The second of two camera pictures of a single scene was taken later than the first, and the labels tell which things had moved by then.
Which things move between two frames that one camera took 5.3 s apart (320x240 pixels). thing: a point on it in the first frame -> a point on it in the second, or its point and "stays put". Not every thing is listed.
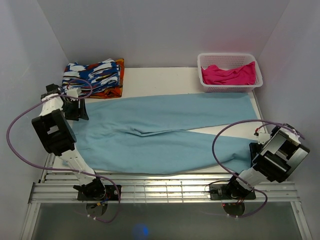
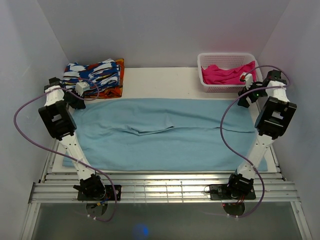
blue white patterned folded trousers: (91, 78) stays put
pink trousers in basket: (244, 74) stays put
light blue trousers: (153, 136) stays put
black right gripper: (254, 147) -> (242, 101)
